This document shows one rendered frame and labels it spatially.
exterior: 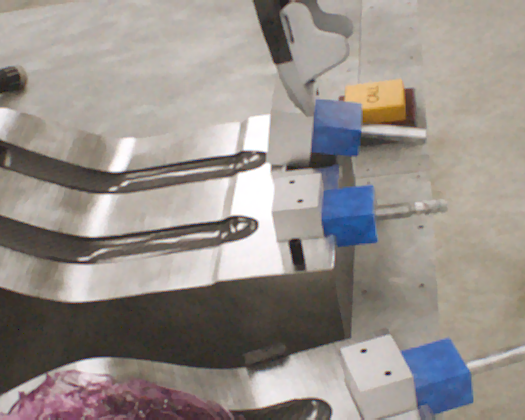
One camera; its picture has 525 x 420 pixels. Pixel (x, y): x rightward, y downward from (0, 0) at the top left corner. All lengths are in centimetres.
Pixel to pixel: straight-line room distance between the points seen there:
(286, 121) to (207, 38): 56
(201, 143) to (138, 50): 48
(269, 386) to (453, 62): 248
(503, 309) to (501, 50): 115
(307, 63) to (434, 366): 29
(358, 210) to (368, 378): 17
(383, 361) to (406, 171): 40
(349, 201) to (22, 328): 27
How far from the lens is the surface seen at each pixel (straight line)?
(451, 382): 82
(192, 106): 139
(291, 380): 86
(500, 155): 283
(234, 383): 87
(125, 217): 104
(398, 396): 81
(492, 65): 325
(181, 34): 160
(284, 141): 103
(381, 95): 125
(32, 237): 102
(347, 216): 93
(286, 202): 94
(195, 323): 94
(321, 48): 98
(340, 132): 102
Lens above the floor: 139
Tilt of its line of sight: 30 degrees down
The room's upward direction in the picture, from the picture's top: 12 degrees counter-clockwise
